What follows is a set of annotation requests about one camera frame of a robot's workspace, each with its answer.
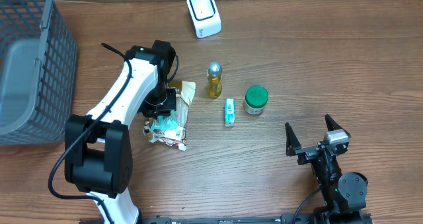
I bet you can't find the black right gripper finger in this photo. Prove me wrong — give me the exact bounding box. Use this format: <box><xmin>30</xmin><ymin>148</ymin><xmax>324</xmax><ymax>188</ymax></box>
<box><xmin>285</xmin><ymin>122</ymin><xmax>301</xmax><ymax>157</ymax></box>
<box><xmin>325</xmin><ymin>114</ymin><xmax>351</xmax><ymax>138</ymax></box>

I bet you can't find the brown Pantree pouch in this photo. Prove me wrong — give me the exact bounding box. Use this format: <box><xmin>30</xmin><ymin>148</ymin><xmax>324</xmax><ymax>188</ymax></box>
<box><xmin>168</xmin><ymin>81</ymin><xmax>196</xmax><ymax>127</ymax></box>

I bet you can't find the brown white wrapper packet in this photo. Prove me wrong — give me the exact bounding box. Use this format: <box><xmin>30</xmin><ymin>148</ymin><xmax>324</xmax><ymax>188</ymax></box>
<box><xmin>143</xmin><ymin>118</ymin><xmax>187</xmax><ymax>151</ymax></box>

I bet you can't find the green lid white jar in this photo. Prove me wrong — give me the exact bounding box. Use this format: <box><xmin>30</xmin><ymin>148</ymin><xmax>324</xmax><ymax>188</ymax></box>
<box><xmin>243</xmin><ymin>85</ymin><xmax>268</xmax><ymax>115</ymax></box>

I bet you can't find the clear bottle with silver cap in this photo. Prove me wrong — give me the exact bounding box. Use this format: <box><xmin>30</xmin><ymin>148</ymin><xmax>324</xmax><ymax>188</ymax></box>
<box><xmin>206</xmin><ymin>61</ymin><xmax>223</xmax><ymax>98</ymax></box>

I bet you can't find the small green tissue packet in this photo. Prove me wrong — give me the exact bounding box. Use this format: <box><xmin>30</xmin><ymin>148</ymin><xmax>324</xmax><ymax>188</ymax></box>
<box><xmin>224</xmin><ymin>98</ymin><xmax>235</xmax><ymax>127</ymax></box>

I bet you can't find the light green snack packet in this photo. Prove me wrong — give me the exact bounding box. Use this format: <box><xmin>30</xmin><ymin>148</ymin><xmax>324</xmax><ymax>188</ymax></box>
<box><xmin>154</xmin><ymin>116</ymin><xmax>178</xmax><ymax>131</ymax></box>

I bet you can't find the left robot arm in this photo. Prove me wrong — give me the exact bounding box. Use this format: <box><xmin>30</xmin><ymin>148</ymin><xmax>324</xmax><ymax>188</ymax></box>
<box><xmin>59</xmin><ymin>40</ymin><xmax>178</xmax><ymax>223</ymax></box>

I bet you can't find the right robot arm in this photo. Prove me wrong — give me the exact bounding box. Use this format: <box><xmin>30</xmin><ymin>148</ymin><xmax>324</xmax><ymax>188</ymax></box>
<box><xmin>281</xmin><ymin>114</ymin><xmax>373</xmax><ymax>224</ymax></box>

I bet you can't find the grey plastic mesh basket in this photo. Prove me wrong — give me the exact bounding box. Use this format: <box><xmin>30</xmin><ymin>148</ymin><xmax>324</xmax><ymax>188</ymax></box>
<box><xmin>1</xmin><ymin>0</ymin><xmax>78</xmax><ymax>145</ymax></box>

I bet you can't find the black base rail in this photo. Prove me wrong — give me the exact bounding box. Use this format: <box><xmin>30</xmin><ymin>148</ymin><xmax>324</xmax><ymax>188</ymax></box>
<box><xmin>79</xmin><ymin>214</ymin><xmax>373</xmax><ymax>224</ymax></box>

